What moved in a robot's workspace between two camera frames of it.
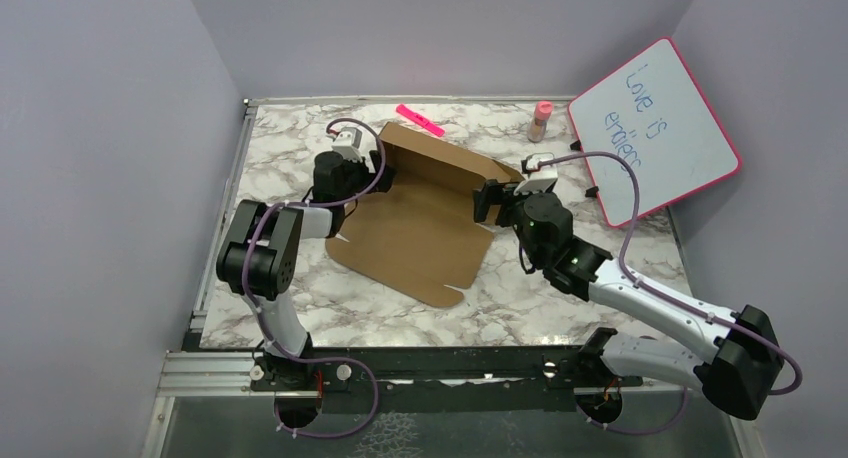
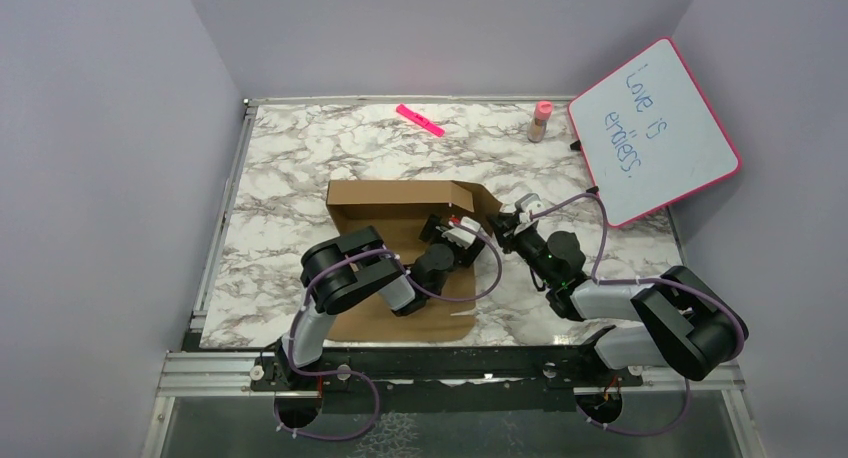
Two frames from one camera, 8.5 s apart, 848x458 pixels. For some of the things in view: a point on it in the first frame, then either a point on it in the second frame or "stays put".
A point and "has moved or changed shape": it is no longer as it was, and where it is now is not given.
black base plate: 439,378 stays put
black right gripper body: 512,205 -> 520,241
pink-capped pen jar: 542,114 stays put
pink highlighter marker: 415,118 stays put
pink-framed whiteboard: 656,112 stays put
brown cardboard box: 420,236 has moved or changed shape
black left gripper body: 363,177 -> 434,229
